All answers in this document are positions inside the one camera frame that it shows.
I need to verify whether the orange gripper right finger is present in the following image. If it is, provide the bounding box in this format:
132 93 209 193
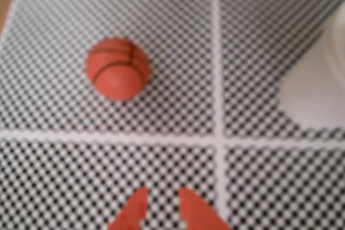
178 186 233 230

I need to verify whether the small orange basketball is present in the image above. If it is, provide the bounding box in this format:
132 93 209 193
85 37 151 101

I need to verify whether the white paper cup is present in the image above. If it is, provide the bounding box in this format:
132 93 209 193
277 5 345 131

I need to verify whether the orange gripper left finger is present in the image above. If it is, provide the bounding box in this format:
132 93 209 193
107 186 150 230

